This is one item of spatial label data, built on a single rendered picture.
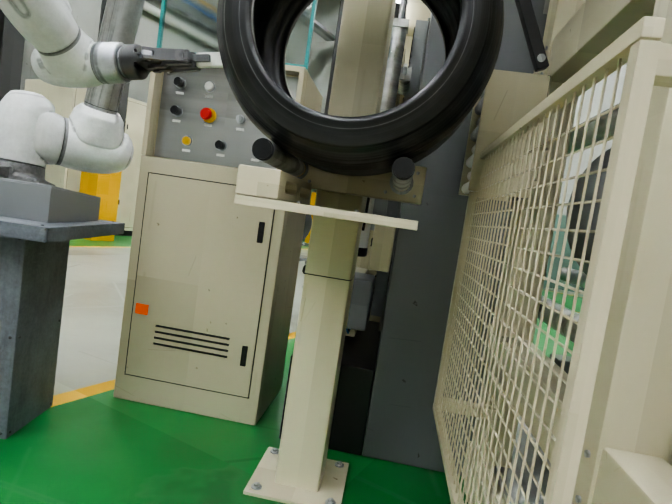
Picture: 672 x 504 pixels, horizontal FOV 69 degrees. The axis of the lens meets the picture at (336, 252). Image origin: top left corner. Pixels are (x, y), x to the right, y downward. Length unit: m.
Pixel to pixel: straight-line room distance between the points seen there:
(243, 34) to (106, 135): 0.82
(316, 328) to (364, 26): 0.82
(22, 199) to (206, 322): 0.69
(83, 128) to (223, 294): 0.69
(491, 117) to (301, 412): 0.93
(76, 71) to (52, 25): 0.11
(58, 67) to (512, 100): 1.04
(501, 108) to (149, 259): 1.27
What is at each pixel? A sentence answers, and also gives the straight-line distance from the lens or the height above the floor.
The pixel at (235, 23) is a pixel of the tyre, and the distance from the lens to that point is 1.07.
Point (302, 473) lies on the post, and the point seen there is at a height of 0.06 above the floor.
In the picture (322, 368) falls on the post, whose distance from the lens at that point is 1.40.
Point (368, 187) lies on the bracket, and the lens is 1.30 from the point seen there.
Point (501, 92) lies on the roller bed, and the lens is 1.32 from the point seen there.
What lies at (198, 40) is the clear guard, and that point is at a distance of 1.93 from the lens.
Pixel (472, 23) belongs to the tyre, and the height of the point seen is 1.18.
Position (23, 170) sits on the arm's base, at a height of 0.79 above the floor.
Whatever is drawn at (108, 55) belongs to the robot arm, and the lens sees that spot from 1.25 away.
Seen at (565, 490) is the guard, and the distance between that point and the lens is 0.54.
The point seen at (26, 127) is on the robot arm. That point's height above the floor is 0.91.
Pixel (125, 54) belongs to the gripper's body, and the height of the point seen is 1.07.
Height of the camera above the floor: 0.80
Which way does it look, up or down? 4 degrees down
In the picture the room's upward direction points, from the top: 8 degrees clockwise
